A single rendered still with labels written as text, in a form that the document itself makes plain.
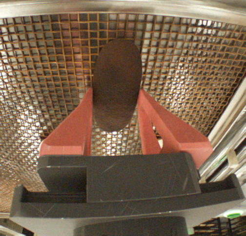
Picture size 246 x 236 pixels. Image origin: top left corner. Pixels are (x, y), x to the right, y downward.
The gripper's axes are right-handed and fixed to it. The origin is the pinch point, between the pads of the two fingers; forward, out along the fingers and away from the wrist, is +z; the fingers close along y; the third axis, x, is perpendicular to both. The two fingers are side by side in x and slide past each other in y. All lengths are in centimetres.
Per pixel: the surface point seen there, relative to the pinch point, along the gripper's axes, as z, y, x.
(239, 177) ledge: 1.0, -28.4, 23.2
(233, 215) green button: -5, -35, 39
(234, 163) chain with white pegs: 1.5, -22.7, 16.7
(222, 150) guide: 2.8, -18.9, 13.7
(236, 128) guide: 3.4, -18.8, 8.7
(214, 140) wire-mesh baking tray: 0.5, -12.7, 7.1
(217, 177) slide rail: 2.8, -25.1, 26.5
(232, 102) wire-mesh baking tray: 0.9, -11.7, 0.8
